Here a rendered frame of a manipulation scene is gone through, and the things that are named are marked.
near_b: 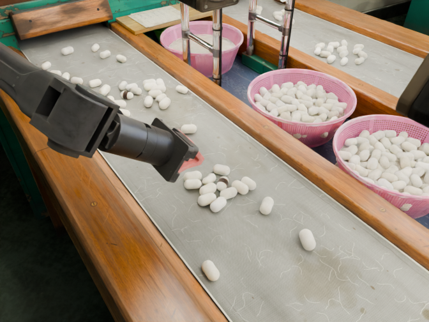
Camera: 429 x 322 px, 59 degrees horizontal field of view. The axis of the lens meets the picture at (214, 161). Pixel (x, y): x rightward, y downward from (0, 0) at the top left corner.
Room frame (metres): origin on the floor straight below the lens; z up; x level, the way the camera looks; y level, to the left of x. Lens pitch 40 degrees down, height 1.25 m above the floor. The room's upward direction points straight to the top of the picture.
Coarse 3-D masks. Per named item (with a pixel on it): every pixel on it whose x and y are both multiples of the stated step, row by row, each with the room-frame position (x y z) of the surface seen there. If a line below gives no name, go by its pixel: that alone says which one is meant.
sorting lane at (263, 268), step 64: (64, 64) 1.05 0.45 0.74; (128, 64) 1.05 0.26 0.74; (192, 192) 0.52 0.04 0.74; (256, 192) 0.52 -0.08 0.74; (320, 192) 0.52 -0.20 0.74; (192, 256) 0.37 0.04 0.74; (256, 256) 0.37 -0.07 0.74; (320, 256) 0.37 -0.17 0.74; (384, 256) 0.37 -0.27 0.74; (256, 320) 0.26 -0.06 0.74; (320, 320) 0.26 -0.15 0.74; (384, 320) 0.26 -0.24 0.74
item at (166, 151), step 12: (156, 120) 0.52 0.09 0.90; (156, 132) 0.46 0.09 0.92; (168, 132) 0.48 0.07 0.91; (156, 144) 0.44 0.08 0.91; (168, 144) 0.46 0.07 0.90; (180, 144) 0.46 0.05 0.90; (144, 156) 0.43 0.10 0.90; (156, 156) 0.44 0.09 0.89; (168, 156) 0.45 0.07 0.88; (180, 156) 0.44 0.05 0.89; (156, 168) 0.45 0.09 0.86; (168, 168) 0.44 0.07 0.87; (168, 180) 0.42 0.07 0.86
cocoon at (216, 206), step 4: (216, 200) 0.48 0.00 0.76; (220, 200) 0.48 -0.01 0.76; (224, 200) 0.48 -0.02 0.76; (212, 204) 0.47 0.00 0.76; (216, 204) 0.47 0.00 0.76; (220, 204) 0.47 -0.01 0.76; (224, 204) 0.47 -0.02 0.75; (212, 208) 0.46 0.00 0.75; (216, 208) 0.46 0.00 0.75; (220, 208) 0.47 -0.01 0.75
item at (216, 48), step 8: (184, 8) 1.03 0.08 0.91; (184, 16) 1.03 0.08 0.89; (216, 16) 0.91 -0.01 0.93; (184, 24) 1.03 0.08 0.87; (216, 24) 0.91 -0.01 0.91; (184, 32) 1.03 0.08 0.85; (216, 32) 0.91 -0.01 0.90; (184, 40) 1.03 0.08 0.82; (200, 40) 0.97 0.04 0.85; (216, 40) 0.91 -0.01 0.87; (184, 48) 1.03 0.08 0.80; (208, 48) 0.94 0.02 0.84; (216, 48) 0.91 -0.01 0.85; (184, 56) 1.03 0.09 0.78; (216, 56) 0.91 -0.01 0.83; (216, 64) 0.91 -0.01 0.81; (216, 72) 0.91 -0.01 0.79; (216, 80) 0.91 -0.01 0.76
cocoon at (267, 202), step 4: (264, 200) 0.48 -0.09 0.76; (268, 200) 0.48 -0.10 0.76; (272, 200) 0.48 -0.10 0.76; (264, 204) 0.46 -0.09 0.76; (268, 204) 0.47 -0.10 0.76; (272, 204) 0.47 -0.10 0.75; (260, 208) 0.46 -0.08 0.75; (264, 208) 0.46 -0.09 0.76; (268, 208) 0.46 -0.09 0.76; (264, 212) 0.45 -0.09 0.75; (268, 212) 0.45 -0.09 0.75
